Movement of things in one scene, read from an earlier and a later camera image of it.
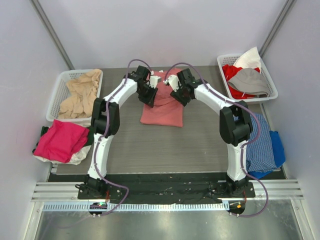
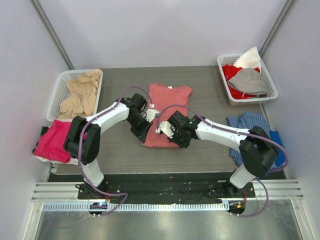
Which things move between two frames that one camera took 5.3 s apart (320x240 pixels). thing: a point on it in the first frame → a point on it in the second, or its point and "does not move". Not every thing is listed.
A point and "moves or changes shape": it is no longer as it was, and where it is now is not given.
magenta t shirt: (61, 141) does not move
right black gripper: (178, 96) → (180, 138)
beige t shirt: (78, 103) does not move
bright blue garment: (279, 158) does not move
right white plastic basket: (229, 59) does not move
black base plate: (209, 188) does not move
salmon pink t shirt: (167, 111) moves or changes shape
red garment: (229, 71) does not move
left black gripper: (148, 95) → (141, 127)
